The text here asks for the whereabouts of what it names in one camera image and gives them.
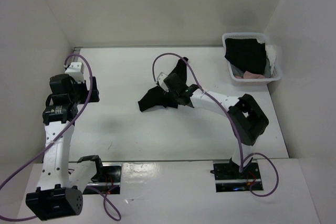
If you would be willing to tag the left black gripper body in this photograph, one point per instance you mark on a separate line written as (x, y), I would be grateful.
(80, 93)

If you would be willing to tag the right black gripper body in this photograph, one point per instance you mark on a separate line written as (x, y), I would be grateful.
(175, 96)

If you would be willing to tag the black skirt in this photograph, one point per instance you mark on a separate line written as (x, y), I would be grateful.
(246, 54)
(159, 97)

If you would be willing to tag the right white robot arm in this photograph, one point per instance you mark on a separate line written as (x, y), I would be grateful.
(246, 117)

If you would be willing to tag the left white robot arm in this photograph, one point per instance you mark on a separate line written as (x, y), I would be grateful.
(59, 192)

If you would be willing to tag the grey cloth in basket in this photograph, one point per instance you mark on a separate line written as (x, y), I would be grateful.
(267, 71)

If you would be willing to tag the pink cloth in basket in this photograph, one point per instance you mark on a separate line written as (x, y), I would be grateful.
(249, 75)

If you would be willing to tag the black skirt in basket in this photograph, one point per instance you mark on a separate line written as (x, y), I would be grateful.
(246, 54)

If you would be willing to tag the white plastic basket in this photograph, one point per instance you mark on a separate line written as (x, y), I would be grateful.
(276, 72)

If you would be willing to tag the white cloth in basket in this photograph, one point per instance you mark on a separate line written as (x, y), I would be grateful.
(270, 52)

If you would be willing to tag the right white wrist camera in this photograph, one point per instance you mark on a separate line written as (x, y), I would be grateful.
(160, 81)

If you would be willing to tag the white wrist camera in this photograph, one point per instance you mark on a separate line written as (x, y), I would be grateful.
(160, 81)
(75, 70)

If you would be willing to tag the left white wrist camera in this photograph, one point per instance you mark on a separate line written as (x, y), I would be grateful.
(75, 70)

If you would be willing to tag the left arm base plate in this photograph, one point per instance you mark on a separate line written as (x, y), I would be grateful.
(108, 182)

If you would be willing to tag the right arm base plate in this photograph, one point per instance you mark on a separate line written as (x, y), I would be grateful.
(228, 181)

